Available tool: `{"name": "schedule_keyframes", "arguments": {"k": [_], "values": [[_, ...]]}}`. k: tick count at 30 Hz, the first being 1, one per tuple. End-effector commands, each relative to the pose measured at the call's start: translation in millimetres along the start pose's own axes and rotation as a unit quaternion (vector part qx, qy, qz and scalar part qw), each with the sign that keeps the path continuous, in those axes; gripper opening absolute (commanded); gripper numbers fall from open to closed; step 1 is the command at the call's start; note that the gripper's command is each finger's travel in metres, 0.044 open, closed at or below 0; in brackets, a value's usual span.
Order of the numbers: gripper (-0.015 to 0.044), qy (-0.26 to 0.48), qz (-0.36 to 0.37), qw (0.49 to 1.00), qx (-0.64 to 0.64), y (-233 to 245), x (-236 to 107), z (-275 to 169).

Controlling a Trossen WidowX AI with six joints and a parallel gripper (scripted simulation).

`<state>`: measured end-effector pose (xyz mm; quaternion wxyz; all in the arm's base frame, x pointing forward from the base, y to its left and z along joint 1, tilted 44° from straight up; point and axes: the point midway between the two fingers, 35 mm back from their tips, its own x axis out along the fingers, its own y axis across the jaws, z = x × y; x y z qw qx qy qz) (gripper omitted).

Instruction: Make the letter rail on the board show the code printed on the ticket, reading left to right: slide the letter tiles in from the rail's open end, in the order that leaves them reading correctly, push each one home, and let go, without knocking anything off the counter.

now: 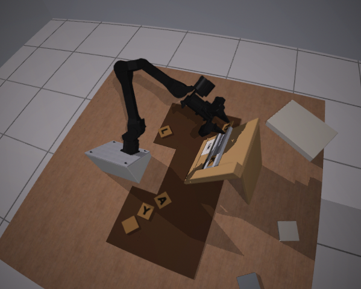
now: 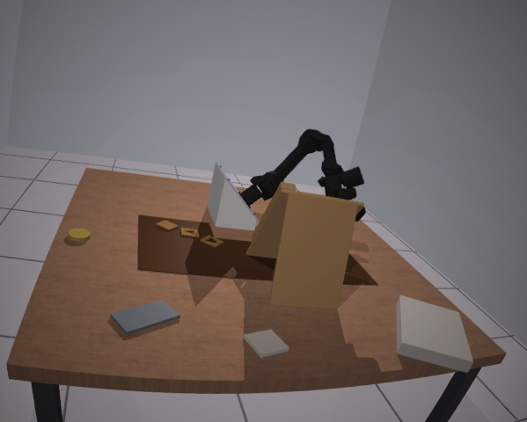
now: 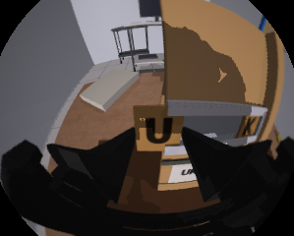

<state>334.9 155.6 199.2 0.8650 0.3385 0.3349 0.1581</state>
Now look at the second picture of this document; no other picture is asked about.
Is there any tan tile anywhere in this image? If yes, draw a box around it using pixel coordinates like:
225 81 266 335
200 236 223 248
181 228 199 238
156 221 179 230

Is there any tan wooden board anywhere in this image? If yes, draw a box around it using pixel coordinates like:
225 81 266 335
246 182 364 309

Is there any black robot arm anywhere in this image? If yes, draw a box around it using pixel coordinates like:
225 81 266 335
238 129 363 208

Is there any yellow flat disc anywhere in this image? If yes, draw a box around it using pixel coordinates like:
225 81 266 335
68 228 90 242

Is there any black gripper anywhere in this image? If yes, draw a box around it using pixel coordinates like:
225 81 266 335
326 186 366 222

